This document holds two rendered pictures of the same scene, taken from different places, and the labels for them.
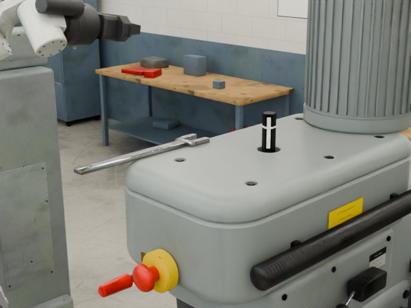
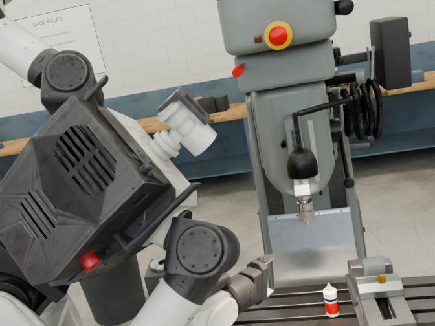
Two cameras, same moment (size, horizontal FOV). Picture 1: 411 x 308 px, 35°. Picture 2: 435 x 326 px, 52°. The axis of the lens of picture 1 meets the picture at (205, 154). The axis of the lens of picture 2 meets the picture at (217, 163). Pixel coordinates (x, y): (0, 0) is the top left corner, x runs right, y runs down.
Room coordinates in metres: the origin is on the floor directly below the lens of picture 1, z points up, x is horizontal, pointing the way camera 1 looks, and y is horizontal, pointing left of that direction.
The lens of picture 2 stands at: (0.13, 0.77, 1.80)
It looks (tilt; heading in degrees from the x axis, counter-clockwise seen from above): 17 degrees down; 326
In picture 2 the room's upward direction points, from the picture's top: 11 degrees counter-clockwise
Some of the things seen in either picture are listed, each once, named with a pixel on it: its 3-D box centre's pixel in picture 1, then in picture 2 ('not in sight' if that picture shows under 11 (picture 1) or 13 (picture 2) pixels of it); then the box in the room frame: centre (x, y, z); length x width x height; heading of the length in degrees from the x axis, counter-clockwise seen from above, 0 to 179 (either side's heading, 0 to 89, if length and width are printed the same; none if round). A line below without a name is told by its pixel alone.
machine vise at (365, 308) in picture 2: not in sight; (377, 291); (0.85, -0.20, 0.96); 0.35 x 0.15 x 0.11; 136
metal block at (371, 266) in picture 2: not in sight; (373, 269); (0.87, -0.22, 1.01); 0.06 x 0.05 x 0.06; 46
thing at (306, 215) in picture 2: not in sight; (305, 211); (1.00, -0.10, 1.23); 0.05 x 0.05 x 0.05
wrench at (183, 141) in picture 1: (144, 153); not in sight; (0.97, 0.09, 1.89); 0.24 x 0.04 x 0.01; 134
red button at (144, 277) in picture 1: (147, 276); (278, 35); (0.82, 0.08, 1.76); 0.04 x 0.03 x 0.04; 44
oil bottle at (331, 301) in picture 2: not in sight; (330, 298); (0.94, -0.09, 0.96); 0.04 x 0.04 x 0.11
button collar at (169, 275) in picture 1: (159, 271); (278, 35); (0.84, 0.07, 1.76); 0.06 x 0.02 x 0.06; 44
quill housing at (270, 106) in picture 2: not in sight; (295, 135); (1.00, -0.10, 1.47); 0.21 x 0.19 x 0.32; 44
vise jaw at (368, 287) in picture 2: not in sight; (379, 286); (0.83, -0.18, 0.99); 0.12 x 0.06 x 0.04; 46
